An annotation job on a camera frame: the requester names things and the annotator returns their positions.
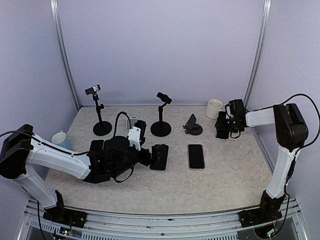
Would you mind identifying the blue-edged black smartphone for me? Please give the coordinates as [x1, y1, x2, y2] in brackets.
[149, 144, 170, 172]

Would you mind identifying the white folding phone stand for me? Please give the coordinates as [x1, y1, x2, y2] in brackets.
[125, 117, 139, 132]

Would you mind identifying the black smartphone white back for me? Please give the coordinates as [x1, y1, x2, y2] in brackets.
[89, 139, 104, 153]

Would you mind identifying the small black disc phone stand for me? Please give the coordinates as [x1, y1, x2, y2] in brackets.
[182, 113, 203, 136]

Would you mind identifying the black round-base phone stand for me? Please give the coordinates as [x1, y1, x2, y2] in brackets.
[85, 84, 112, 136]

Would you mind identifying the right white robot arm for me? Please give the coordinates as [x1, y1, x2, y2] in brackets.
[215, 99, 309, 222]

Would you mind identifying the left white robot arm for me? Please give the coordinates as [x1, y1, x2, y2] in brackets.
[0, 124, 169, 223]

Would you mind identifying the cream ceramic mug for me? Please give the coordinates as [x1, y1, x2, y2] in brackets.
[205, 99, 223, 120]

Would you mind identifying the light blue plastic cup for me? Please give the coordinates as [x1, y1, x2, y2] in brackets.
[51, 131, 73, 151]

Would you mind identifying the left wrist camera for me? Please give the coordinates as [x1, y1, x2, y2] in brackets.
[127, 126, 141, 151]

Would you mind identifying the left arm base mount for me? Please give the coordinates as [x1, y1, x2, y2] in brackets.
[43, 208, 87, 229]

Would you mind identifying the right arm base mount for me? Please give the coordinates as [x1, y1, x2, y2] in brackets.
[238, 207, 282, 228]

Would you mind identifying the front aluminium rail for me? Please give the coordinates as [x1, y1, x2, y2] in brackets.
[15, 198, 310, 240]

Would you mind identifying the right aluminium frame post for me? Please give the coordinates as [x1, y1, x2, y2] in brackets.
[243, 0, 272, 107]

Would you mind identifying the aluminium frame post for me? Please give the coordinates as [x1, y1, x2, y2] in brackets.
[243, 0, 272, 107]
[50, 0, 82, 111]

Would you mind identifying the left aluminium frame post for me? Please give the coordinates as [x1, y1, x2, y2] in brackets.
[50, 0, 82, 111]

